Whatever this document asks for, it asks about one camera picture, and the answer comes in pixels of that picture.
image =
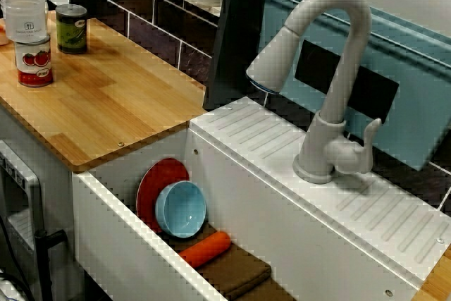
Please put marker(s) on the white toy sink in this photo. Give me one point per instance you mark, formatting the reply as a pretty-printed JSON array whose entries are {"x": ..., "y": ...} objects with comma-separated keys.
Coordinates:
[{"x": 282, "y": 227}]

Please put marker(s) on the orange carrot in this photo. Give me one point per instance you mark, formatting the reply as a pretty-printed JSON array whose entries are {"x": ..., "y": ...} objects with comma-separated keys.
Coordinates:
[{"x": 208, "y": 250}]

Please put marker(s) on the light blue bowl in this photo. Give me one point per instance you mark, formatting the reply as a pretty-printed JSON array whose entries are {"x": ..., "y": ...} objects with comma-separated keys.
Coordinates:
[{"x": 183, "y": 209}]

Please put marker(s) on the wooden stove countertop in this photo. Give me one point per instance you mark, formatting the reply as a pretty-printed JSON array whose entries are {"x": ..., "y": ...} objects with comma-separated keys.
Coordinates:
[{"x": 440, "y": 280}]

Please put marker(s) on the clear plastic cup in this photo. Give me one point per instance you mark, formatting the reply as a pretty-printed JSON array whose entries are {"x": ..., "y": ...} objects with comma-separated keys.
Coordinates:
[{"x": 24, "y": 15}]

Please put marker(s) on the orange toy bread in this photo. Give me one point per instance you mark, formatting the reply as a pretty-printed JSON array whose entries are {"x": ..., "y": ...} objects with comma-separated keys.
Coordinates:
[{"x": 3, "y": 35}]

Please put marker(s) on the black vertical panel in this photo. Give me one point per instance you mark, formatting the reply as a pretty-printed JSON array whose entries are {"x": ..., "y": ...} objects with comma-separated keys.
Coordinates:
[{"x": 239, "y": 50}]

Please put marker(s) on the black rectangular sheet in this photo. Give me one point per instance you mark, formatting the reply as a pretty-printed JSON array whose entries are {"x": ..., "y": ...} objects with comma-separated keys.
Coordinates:
[{"x": 373, "y": 96}]

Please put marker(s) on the red plate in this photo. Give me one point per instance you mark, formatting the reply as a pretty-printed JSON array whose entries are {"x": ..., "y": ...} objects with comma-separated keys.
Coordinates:
[{"x": 155, "y": 181}]

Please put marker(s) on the green pea label can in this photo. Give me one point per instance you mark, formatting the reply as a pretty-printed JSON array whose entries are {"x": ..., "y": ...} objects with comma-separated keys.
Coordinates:
[{"x": 70, "y": 33}]

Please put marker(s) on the gray toy faucet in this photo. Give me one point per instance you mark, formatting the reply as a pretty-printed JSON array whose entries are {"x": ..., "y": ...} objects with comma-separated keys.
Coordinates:
[{"x": 356, "y": 33}]

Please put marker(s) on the tomato label can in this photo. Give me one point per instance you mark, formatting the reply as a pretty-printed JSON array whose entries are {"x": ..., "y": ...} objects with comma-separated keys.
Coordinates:
[{"x": 33, "y": 65}]

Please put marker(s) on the gray appliance door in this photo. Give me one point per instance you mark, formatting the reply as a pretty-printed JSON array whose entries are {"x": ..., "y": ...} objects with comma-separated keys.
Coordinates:
[{"x": 31, "y": 191}]

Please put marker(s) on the brown folded cloth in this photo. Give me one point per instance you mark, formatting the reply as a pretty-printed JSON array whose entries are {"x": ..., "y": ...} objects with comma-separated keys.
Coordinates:
[{"x": 243, "y": 273}]

